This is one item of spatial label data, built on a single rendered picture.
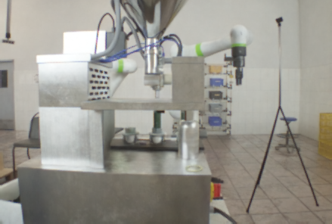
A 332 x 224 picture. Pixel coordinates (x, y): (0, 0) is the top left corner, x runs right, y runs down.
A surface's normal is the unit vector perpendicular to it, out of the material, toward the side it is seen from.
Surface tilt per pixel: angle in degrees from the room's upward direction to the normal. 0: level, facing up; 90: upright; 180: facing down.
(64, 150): 90
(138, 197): 90
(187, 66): 90
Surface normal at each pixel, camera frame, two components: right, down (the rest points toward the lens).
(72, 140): -0.05, 0.05
